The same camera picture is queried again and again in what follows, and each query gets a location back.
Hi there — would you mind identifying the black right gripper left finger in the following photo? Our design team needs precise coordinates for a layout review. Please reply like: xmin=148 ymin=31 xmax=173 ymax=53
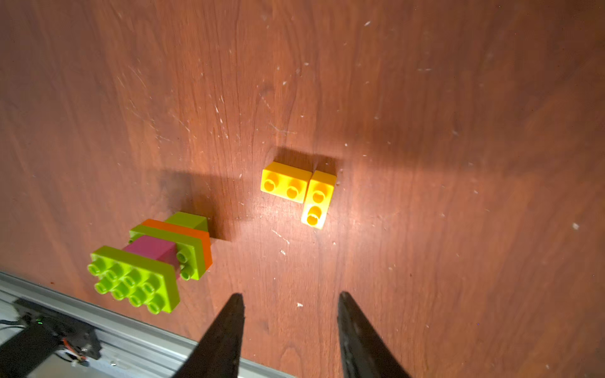
xmin=173 ymin=293 xmax=245 ymax=378

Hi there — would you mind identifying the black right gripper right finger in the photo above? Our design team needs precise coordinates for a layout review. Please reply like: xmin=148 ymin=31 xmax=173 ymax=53
xmin=337 ymin=291 xmax=411 ymax=378

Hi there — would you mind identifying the green 2x4 lego brick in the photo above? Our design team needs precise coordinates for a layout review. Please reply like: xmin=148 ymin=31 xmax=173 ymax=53
xmin=88 ymin=246 xmax=181 ymax=315
xmin=129 ymin=219 xmax=207 ymax=280

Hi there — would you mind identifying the pink 2x2 lego brick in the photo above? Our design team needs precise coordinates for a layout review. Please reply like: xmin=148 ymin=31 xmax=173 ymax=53
xmin=123 ymin=236 xmax=181 ymax=274

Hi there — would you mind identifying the small green 2x2 lego brick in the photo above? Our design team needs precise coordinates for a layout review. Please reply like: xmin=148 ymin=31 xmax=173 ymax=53
xmin=165 ymin=212 xmax=209 ymax=232

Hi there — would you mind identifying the orange 2x4 lego brick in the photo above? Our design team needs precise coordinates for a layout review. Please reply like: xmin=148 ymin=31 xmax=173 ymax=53
xmin=130 ymin=213 xmax=213 ymax=280

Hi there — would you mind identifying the yellow lego brick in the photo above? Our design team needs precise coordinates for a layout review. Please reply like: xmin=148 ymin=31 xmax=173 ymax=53
xmin=260 ymin=162 xmax=312 ymax=203
xmin=301 ymin=171 xmax=337 ymax=229

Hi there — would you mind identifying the aluminium front rail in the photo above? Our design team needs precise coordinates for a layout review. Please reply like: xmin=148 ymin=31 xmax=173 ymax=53
xmin=1 ymin=273 xmax=285 ymax=377

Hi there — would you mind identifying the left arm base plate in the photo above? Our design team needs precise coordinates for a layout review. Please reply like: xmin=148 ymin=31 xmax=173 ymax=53
xmin=1 ymin=299 xmax=102 ymax=377

